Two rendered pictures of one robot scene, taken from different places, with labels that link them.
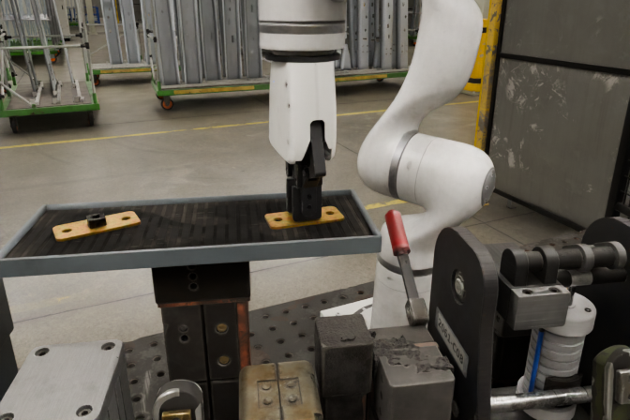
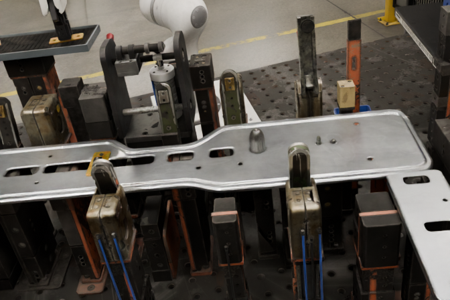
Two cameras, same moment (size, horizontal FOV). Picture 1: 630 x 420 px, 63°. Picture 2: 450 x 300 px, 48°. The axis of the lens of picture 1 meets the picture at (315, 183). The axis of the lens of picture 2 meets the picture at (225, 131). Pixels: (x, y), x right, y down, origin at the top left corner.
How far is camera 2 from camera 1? 0.90 m
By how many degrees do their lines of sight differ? 17
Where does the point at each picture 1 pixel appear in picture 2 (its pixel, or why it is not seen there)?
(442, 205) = (173, 29)
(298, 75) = not seen: outside the picture
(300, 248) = (54, 51)
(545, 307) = (126, 67)
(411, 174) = (158, 13)
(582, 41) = not seen: outside the picture
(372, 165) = (143, 8)
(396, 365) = (86, 94)
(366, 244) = (80, 48)
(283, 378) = (42, 98)
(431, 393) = (94, 102)
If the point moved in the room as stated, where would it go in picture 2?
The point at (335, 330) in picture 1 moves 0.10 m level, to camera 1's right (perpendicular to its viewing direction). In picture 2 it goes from (65, 82) to (104, 80)
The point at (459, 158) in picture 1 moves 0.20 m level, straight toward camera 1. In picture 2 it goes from (178, 2) to (139, 29)
